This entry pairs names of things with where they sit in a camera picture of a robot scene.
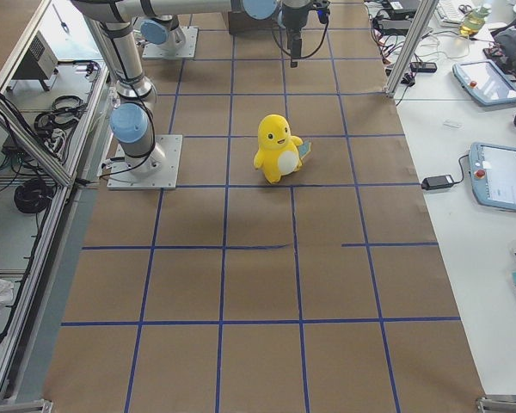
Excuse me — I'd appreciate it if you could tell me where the black power adapter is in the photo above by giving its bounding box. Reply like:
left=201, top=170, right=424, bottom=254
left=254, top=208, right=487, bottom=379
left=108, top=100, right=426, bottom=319
left=421, top=175, right=455, bottom=191

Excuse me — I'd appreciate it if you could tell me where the aluminium frame post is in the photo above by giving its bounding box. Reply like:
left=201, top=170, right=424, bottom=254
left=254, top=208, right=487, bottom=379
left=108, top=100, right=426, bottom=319
left=384, top=0, right=438, bottom=97

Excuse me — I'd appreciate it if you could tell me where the blue teach pendant far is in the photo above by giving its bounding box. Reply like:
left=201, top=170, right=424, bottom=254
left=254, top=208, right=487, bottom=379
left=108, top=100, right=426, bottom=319
left=452, top=60, right=516, bottom=106

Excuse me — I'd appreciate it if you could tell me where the silver robot arm near drawer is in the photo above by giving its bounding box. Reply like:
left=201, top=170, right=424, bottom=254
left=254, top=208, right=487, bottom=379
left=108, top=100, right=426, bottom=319
left=72, top=1, right=330, bottom=79

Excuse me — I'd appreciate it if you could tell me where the blue teach pendant near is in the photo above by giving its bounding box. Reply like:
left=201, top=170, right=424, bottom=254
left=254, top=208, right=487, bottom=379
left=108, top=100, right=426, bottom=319
left=469, top=142, right=516, bottom=212

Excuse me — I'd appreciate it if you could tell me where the silver robot arm near plush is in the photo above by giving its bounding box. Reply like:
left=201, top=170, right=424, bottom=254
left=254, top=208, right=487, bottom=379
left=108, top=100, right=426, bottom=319
left=72, top=1, right=182, bottom=190

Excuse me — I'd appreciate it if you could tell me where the blue teach pendant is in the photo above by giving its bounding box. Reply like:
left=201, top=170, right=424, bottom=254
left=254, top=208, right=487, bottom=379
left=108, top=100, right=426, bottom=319
left=452, top=60, right=516, bottom=106
left=469, top=142, right=516, bottom=212

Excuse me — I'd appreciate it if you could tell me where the yellow plush dinosaur toy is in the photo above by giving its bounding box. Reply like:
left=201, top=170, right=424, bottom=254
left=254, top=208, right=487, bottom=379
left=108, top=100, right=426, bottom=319
left=253, top=114, right=311, bottom=184

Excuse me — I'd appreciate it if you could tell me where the black gripper near drawer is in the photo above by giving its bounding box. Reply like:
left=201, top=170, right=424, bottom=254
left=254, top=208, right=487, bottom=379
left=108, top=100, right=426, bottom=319
left=281, top=0, right=312, bottom=68

